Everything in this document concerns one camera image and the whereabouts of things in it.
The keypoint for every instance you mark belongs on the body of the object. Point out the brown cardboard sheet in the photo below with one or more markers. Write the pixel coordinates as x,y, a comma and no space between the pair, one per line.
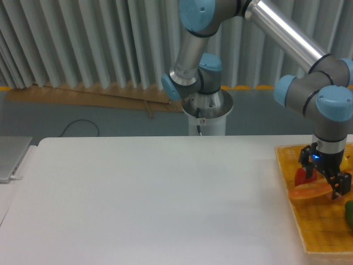
128,97

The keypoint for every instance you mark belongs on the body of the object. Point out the silver laptop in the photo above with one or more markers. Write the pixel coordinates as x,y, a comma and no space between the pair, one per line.
13,149

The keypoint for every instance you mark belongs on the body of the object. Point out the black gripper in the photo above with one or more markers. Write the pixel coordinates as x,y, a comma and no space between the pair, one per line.
328,164

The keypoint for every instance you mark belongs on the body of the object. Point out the white laptop cable plug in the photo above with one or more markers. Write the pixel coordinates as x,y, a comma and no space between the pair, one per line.
15,178

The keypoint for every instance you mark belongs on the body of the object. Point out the yellow bell pepper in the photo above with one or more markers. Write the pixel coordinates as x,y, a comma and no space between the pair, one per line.
345,164

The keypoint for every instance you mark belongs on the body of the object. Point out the orange baguette bread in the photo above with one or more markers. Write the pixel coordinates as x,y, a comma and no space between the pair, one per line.
310,190

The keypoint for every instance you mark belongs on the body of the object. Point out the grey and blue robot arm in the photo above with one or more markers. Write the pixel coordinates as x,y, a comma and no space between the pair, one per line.
322,96

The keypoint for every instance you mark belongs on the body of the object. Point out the red bell pepper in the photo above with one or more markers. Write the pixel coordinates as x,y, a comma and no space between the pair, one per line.
300,177

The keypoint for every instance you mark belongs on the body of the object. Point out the green vegetable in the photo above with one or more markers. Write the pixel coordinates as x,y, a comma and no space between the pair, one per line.
349,213

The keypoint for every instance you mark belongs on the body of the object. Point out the yellow woven basket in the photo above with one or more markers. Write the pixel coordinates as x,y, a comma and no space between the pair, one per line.
321,221

